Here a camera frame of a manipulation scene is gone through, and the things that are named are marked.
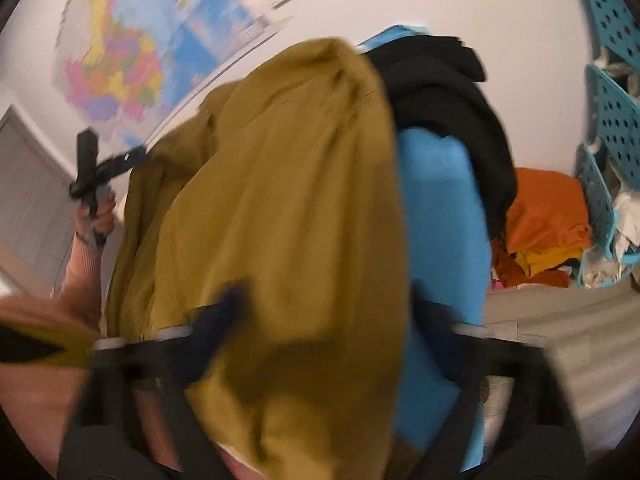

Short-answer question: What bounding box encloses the grey door panel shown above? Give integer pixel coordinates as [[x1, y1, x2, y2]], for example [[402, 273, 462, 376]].
[[0, 105, 82, 288]]

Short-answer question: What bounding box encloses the teal perforated basket rack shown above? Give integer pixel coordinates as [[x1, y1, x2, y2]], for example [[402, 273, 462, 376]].
[[580, 50, 640, 288]]

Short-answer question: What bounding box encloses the black jacket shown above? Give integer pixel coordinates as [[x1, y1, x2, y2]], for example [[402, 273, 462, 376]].
[[357, 35, 519, 239]]

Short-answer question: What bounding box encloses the yellow black strap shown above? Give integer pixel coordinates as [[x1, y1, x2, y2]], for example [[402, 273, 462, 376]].
[[0, 324, 98, 370]]

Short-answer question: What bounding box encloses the person's left hand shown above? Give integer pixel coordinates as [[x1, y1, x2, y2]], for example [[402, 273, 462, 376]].
[[74, 194, 119, 246]]

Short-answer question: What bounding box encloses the blue cloud printed blanket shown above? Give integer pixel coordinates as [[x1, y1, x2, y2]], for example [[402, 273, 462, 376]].
[[359, 25, 494, 473]]

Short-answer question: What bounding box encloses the mustard yellow jacket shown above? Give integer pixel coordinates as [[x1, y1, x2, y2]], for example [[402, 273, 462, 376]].
[[102, 37, 412, 480]]

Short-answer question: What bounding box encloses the colourful wall map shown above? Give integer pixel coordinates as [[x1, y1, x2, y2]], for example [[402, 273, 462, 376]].
[[54, 0, 297, 147]]

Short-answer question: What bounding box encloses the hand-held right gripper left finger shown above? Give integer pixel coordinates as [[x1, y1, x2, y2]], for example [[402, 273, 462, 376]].
[[70, 284, 248, 472]]

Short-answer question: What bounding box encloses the orange cloth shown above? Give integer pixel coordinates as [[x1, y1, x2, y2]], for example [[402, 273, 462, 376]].
[[492, 167, 594, 289]]

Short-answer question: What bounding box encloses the yellow cloth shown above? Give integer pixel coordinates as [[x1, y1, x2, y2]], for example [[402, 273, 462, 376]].
[[514, 246, 585, 277]]

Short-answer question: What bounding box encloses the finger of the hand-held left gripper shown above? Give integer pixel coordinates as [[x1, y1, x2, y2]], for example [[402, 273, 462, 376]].
[[97, 145, 150, 179]]

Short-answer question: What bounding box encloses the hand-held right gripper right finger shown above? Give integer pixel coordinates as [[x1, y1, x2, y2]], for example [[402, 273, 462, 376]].
[[411, 286, 592, 467]]

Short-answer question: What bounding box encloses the person's left forearm pink sleeve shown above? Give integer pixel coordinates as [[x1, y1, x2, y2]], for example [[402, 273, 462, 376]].
[[50, 232, 115, 333]]

